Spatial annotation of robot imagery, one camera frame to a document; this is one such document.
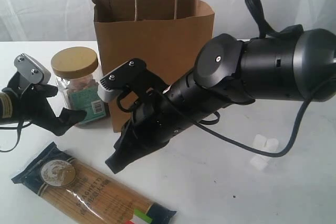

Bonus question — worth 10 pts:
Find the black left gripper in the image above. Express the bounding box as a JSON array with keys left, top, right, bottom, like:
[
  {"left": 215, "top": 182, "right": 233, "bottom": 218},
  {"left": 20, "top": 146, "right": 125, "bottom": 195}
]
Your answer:
[{"left": 6, "top": 73, "right": 87, "bottom": 136}]

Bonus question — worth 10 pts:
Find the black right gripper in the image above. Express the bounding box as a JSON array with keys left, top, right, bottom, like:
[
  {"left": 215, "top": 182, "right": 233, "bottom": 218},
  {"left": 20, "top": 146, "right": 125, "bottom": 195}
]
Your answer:
[{"left": 104, "top": 62, "right": 205, "bottom": 175}]

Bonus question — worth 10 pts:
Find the clear jar gold lid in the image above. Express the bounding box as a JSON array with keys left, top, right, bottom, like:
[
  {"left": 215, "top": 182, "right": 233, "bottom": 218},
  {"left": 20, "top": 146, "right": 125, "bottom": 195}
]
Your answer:
[{"left": 51, "top": 46, "right": 110, "bottom": 127}]

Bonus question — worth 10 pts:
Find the spaghetti packet dark blue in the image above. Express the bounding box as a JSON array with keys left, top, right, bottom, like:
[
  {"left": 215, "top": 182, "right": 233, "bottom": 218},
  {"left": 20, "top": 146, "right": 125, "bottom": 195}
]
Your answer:
[{"left": 12, "top": 142, "right": 176, "bottom": 223}]

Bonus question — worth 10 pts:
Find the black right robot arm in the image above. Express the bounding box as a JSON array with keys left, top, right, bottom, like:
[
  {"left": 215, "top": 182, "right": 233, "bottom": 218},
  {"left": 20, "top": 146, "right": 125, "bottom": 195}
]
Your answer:
[{"left": 101, "top": 29, "right": 335, "bottom": 173}]

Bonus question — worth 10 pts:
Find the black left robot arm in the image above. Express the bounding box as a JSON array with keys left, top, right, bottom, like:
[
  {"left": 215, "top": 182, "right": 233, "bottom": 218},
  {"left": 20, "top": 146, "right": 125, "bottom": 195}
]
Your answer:
[{"left": 1, "top": 72, "right": 87, "bottom": 136}]

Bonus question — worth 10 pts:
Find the brown paper bag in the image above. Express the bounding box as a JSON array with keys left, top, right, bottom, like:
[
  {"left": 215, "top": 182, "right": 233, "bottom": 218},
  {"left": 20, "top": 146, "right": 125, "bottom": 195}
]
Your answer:
[{"left": 91, "top": 0, "right": 216, "bottom": 134}]

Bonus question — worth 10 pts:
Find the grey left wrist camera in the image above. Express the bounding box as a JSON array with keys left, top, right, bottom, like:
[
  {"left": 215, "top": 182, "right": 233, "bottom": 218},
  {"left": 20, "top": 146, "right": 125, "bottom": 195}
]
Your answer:
[{"left": 14, "top": 53, "right": 51, "bottom": 88}]

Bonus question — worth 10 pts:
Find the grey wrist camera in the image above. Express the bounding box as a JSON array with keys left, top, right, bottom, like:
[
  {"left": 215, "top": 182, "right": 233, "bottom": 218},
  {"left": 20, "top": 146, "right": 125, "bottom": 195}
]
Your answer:
[
  {"left": 97, "top": 57, "right": 148, "bottom": 103},
  {"left": 14, "top": 53, "right": 51, "bottom": 88}
]

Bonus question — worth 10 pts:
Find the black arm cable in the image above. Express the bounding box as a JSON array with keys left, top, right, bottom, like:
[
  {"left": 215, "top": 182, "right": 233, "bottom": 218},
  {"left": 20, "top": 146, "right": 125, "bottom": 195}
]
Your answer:
[
  {"left": 115, "top": 0, "right": 336, "bottom": 158},
  {"left": 0, "top": 119, "right": 34, "bottom": 153}
]

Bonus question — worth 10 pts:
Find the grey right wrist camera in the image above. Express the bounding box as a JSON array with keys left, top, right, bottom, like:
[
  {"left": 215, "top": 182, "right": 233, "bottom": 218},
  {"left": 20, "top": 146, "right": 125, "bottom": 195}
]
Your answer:
[{"left": 97, "top": 57, "right": 148, "bottom": 103}]

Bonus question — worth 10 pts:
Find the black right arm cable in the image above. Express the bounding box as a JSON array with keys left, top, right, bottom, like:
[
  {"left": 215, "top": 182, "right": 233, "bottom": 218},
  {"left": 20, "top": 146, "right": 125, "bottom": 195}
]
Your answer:
[{"left": 115, "top": 0, "right": 336, "bottom": 158}]

